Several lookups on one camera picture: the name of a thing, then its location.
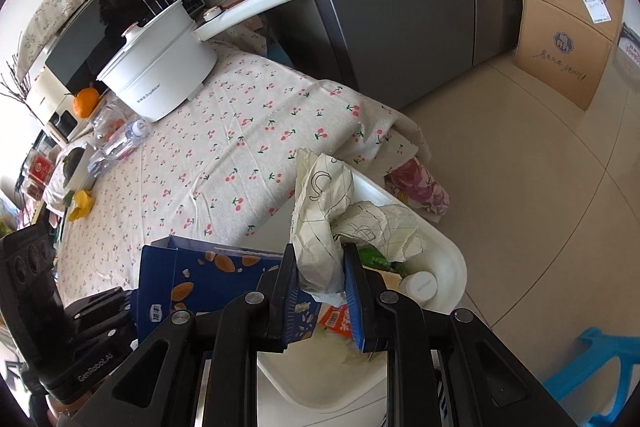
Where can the plain cardboard box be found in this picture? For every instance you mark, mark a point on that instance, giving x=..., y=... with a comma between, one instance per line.
x=565, y=57

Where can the white small appliance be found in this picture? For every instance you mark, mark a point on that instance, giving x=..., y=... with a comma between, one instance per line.
x=57, y=122

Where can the grey refrigerator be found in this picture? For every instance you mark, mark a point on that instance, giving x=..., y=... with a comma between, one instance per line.
x=390, y=7

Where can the blue plastic stool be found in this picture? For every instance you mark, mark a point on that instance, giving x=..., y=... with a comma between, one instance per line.
x=590, y=367

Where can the red white wrapper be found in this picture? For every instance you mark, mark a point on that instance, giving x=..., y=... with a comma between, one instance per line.
x=334, y=321

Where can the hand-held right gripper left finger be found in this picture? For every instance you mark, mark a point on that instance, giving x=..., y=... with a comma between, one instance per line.
x=289, y=312

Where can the white container with dark oval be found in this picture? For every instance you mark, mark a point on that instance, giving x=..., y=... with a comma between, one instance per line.
x=72, y=167

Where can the white printed box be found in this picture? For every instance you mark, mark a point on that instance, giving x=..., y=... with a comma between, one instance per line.
x=631, y=47

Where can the clear plastic water bottle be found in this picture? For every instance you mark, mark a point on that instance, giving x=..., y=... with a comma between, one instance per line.
x=117, y=147

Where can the blue printed carton box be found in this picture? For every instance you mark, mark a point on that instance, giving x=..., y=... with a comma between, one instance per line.
x=200, y=277

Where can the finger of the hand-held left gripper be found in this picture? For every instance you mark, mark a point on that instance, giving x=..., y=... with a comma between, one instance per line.
x=107, y=332
x=97, y=302

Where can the cherry print tablecloth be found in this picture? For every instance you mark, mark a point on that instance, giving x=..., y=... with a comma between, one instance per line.
x=225, y=132

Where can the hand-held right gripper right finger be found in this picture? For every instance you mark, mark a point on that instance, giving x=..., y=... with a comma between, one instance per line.
x=357, y=307

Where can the dried branches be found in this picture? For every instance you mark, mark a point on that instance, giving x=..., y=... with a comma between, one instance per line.
x=15, y=82

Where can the pink floral cloth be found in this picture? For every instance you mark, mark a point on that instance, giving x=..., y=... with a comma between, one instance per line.
x=420, y=189

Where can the glass jar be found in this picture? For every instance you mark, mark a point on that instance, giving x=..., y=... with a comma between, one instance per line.
x=110, y=122

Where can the red box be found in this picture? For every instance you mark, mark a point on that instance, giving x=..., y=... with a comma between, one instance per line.
x=40, y=169

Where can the orange fruit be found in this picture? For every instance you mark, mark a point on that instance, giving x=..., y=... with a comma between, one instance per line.
x=86, y=102

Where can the white paper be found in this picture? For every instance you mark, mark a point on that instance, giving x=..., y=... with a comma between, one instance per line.
x=380, y=227
x=317, y=227

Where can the white microwave with black door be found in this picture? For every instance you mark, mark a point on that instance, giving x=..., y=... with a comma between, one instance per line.
x=90, y=32

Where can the white plastic bottle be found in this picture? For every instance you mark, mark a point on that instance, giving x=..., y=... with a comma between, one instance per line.
x=420, y=288

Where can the yellow plastic item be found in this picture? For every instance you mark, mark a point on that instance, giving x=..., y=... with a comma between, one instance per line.
x=81, y=204

